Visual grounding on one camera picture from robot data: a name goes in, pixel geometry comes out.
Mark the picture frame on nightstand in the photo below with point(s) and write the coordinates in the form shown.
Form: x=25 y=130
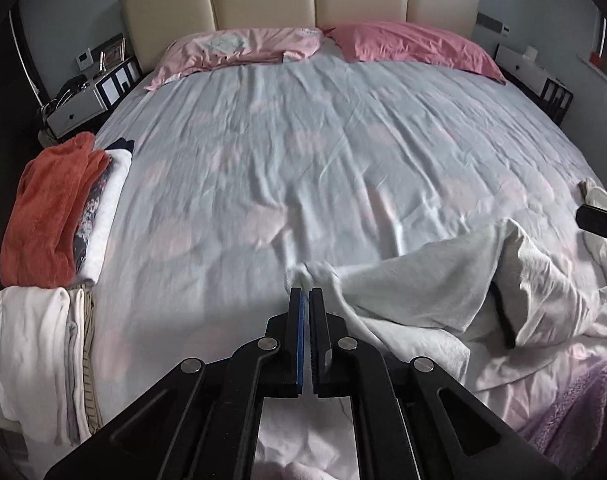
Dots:
x=112 y=54

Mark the purple fleece sleeve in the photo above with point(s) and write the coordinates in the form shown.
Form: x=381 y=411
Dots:
x=572 y=432

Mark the dark pink pillow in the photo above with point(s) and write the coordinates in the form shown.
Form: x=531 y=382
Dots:
x=410 y=42

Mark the white folded garment stack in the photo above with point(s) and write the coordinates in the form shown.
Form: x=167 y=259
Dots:
x=34 y=342

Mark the orange folded fleece garment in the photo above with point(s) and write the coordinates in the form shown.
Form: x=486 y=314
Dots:
x=37 y=248

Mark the navy folded garment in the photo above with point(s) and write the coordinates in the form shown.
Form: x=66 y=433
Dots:
x=121 y=144

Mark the striped olive folded garment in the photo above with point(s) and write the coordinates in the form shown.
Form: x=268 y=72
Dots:
x=91 y=408

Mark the left white black nightstand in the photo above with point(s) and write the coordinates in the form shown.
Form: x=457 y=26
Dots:
x=81 y=101

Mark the wall switch panel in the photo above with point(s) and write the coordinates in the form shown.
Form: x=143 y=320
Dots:
x=492 y=24

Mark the floral dark folded garment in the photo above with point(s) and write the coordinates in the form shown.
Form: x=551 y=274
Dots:
x=87 y=219

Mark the white thermostat panel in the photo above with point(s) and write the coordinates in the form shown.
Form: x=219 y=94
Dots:
x=85 y=60

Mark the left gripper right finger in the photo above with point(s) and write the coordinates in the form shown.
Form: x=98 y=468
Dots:
x=413 y=420

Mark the right white black nightstand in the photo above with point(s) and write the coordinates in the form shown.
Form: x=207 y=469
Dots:
x=551 y=95

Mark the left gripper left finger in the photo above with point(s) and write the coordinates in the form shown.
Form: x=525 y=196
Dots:
x=201 y=420

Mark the light pink pillow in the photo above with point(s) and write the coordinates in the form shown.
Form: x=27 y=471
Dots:
x=207 y=51

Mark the red small box on sill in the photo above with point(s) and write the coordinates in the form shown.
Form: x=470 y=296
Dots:
x=597 y=60

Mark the white black nightstand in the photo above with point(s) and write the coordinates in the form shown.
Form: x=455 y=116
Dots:
x=81 y=101
x=551 y=95

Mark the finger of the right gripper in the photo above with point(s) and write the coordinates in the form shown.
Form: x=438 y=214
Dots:
x=592 y=219

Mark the white folded knit garment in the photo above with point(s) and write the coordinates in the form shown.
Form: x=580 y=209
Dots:
x=97 y=246

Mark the grey t-shirt black collar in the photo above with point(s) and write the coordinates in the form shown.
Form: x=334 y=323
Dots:
x=425 y=302

